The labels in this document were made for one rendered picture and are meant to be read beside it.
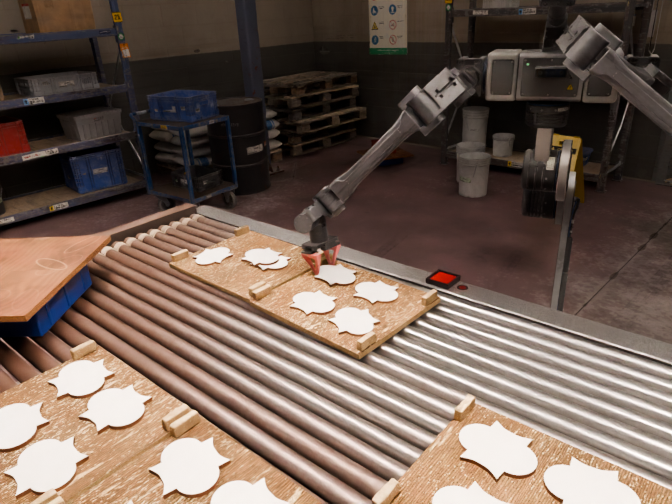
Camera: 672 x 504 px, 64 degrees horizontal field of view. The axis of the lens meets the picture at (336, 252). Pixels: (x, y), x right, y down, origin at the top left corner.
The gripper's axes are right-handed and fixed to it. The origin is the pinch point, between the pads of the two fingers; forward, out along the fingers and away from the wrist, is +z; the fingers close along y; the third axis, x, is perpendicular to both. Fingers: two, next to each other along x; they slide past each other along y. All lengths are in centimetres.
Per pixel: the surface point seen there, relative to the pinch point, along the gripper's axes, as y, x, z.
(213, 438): -65, -29, 8
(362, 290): -2.9, -17.0, 3.5
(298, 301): -18.4, -6.8, 2.3
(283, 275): -8.5, 9.5, 0.4
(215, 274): -20.8, 27.4, -2.1
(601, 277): 239, -8, 92
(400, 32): 481, 296, -99
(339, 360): -29.1, -30.1, 9.1
